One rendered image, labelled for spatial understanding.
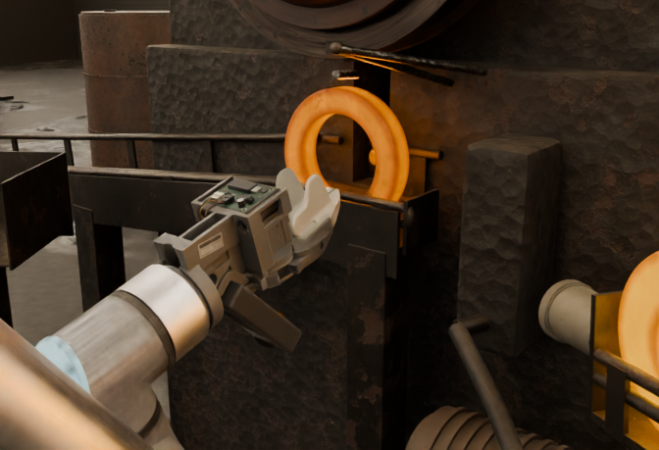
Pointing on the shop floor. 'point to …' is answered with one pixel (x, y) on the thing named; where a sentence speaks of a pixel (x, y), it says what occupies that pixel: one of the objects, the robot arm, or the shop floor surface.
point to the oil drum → (120, 79)
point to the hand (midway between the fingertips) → (329, 202)
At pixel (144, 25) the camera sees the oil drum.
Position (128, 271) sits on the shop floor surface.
